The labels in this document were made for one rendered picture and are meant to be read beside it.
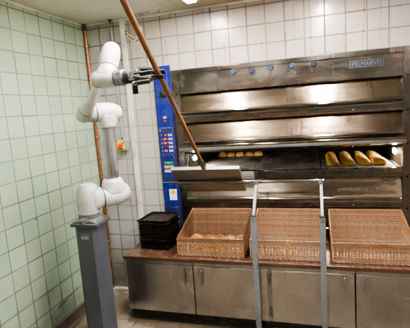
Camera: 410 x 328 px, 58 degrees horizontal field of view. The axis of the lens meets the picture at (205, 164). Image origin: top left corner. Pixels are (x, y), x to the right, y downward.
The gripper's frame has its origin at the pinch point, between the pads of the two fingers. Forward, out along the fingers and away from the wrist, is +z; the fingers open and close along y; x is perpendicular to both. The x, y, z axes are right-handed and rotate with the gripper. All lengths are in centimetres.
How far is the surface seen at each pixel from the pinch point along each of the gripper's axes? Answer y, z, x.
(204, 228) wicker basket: 22, -14, -170
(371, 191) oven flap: -7, 126, -154
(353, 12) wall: -113, 114, -64
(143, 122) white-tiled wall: -58, -69, -113
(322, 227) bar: 40, 87, -116
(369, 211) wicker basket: 8, 125, -161
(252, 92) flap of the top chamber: -75, 34, -101
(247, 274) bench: 68, 32, -148
